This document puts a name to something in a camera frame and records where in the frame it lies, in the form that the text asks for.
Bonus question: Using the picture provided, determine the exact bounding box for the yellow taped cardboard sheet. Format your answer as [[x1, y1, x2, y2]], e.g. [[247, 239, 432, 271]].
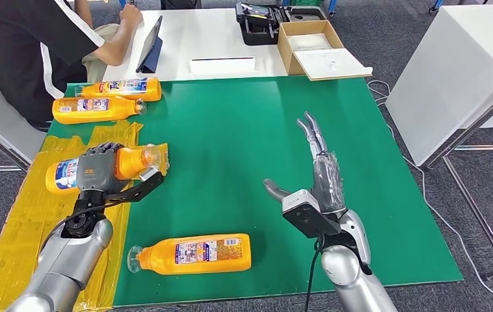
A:
[[0, 120, 170, 312]]

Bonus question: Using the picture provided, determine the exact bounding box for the black camera cable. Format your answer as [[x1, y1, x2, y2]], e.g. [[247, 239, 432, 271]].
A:
[[39, 200, 122, 255], [304, 237, 324, 312]]

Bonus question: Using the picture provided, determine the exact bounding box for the black right camera cable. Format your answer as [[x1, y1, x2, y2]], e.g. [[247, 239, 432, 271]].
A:
[[304, 237, 324, 312]]

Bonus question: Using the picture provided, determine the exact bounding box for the green table mat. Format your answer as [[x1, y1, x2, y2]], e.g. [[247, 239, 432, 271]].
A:
[[44, 76, 464, 307]]

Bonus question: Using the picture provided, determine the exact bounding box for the white floor cable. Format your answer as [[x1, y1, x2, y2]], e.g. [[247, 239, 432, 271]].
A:
[[367, 79, 493, 310]]

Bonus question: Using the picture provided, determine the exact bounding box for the white foam insert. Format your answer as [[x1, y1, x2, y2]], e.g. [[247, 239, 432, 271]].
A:
[[287, 33, 332, 51]]

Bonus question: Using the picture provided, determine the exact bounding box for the flat white box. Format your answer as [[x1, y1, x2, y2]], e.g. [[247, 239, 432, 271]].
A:
[[189, 57, 257, 77]]

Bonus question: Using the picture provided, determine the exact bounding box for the person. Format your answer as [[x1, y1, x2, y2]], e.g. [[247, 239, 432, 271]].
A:
[[0, 0, 144, 132]]

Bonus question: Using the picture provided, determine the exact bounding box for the black tool case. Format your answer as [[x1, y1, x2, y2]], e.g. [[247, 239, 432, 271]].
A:
[[235, 2, 327, 46]]

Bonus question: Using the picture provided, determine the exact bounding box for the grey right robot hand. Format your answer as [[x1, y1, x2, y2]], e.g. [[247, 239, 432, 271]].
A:
[[263, 112, 348, 215]]

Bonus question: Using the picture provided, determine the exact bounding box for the white desk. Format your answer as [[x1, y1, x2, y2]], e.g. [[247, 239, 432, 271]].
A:
[[101, 7, 293, 83]]

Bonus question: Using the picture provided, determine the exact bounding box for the open cardboard box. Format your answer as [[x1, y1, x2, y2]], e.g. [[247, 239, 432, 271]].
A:
[[277, 19, 373, 82]]

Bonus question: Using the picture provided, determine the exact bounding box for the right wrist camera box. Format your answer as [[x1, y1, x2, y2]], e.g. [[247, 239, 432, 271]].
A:
[[282, 189, 342, 240]]

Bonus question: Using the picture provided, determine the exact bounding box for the white table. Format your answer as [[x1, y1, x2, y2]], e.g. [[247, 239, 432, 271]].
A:
[[385, 5, 493, 167]]

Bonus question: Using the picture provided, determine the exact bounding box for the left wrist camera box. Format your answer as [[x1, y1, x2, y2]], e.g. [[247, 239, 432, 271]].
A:
[[105, 166, 165, 204]]

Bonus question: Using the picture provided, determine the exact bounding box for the orange Tide detergent bottle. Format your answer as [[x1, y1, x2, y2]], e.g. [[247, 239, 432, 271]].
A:
[[75, 77, 163, 103], [45, 144, 164, 196], [52, 96, 148, 125], [126, 233, 252, 276]]

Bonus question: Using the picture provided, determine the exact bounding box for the person's right hand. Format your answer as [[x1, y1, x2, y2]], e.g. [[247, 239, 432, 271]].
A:
[[119, 3, 144, 29]]

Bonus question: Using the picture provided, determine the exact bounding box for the black left camera cable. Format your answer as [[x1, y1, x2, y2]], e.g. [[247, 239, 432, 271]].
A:
[[39, 200, 122, 255]]

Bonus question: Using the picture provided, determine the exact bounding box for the tablet in dark folding case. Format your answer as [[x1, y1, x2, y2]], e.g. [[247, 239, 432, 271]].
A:
[[135, 15, 164, 74]]

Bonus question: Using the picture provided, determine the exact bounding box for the black chair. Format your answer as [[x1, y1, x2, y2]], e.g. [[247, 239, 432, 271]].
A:
[[161, 0, 202, 10]]

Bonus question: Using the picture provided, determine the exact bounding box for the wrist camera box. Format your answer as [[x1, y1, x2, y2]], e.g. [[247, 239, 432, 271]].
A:
[[282, 189, 342, 240], [105, 166, 165, 204]]

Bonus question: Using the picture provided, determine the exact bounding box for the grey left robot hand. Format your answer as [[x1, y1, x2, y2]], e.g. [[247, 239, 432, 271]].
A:
[[76, 142, 129, 193]]

